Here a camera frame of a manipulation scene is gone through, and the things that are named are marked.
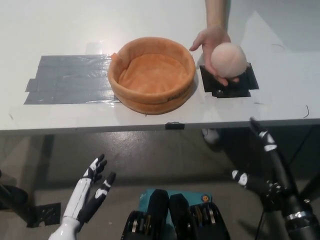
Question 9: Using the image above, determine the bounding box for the white shoe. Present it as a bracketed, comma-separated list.
[201, 128, 221, 145]

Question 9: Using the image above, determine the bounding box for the pale pink plush dumpling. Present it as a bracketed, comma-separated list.
[210, 42, 248, 79]

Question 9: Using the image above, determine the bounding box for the thin black cable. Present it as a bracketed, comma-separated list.
[258, 211, 267, 240]

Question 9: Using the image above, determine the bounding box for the orange soft round basket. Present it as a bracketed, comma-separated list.
[107, 36, 196, 115]

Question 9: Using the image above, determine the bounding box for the person's bare hand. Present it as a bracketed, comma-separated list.
[189, 24, 241, 87]

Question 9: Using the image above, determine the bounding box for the black floor stand leg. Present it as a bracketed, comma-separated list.
[0, 168, 29, 214]

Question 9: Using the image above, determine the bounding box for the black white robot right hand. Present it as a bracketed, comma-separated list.
[231, 116, 313, 217]

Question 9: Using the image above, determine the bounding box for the grey duct tape patch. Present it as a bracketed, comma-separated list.
[24, 54, 121, 105]

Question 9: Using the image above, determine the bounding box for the black teal robot torso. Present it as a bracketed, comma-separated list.
[120, 188, 232, 240]

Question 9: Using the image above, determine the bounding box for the black tape square patch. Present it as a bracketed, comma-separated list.
[199, 61, 260, 98]

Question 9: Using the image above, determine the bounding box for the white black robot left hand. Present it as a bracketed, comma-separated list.
[61, 153, 118, 224]

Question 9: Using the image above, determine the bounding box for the dark grey table leg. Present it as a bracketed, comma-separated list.
[31, 134, 55, 208]

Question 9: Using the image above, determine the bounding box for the small black tape strip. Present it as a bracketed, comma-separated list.
[164, 121, 186, 130]

